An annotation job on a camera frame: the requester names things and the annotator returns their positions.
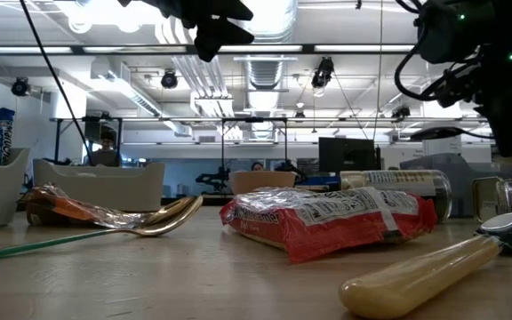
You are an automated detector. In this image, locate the black monitor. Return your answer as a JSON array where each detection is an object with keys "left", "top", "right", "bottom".
[{"left": 317, "top": 136, "right": 381, "bottom": 174}]

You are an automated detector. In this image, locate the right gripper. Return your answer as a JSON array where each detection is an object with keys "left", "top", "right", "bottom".
[{"left": 437, "top": 39, "right": 512, "bottom": 157}]

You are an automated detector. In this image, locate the black metal table frame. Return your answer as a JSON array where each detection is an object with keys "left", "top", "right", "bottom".
[{"left": 164, "top": 194, "right": 233, "bottom": 207}]

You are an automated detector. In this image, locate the peach plastic bowl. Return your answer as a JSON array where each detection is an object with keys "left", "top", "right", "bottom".
[{"left": 228, "top": 171, "right": 298, "bottom": 196}]

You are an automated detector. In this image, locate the gold spoon green handle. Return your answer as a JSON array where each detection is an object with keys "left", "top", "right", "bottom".
[{"left": 0, "top": 195, "right": 204, "bottom": 264}]

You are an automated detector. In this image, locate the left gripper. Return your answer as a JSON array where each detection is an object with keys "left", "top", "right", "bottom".
[{"left": 117, "top": 0, "right": 256, "bottom": 63}]

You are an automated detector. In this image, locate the orange taco seasoning packet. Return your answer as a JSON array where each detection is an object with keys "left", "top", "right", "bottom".
[{"left": 18, "top": 182, "right": 150, "bottom": 228}]

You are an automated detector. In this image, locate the yellow handled spoon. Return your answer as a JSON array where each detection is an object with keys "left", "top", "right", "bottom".
[{"left": 338, "top": 211, "right": 512, "bottom": 320}]

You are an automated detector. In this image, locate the black overhead beam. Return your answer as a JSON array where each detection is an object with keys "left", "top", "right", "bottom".
[{"left": 0, "top": 43, "right": 421, "bottom": 57}]

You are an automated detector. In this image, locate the gold lid spice jar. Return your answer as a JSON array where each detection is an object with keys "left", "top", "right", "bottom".
[{"left": 339, "top": 169, "right": 453, "bottom": 223}]

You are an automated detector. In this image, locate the black background station frame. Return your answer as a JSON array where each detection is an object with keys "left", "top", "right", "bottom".
[{"left": 51, "top": 116, "right": 289, "bottom": 179}]

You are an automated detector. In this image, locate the black hanging camera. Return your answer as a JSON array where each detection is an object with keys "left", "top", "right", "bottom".
[
  {"left": 160, "top": 68, "right": 180, "bottom": 90},
  {"left": 11, "top": 77, "right": 30, "bottom": 97},
  {"left": 311, "top": 56, "right": 335, "bottom": 97},
  {"left": 391, "top": 105, "right": 412, "bottom": 121}
]

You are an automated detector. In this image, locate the red ramen packet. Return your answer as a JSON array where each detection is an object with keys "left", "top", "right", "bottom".
[{"left": 219, "top": 186, "right": 438, "bottom": 264}]

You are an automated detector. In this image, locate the silver ventilation duct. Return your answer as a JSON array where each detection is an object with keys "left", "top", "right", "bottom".
[{"left": 233, "top": 55, "right": 298, "bottom": 140}]

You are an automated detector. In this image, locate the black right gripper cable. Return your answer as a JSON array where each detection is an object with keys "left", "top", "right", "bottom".
[{"left": 393, "top": 42, "right": 461, "bottom": 102}]

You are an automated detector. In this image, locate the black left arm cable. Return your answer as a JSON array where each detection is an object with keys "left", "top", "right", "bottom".
[{"left": 19, "top": 0, "right": 93, "bottom": 166}]

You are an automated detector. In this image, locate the light grey plastic bin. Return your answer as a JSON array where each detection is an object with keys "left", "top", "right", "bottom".
[{"left": 32, "top": 158, "right": 166, "bottom": 213}]

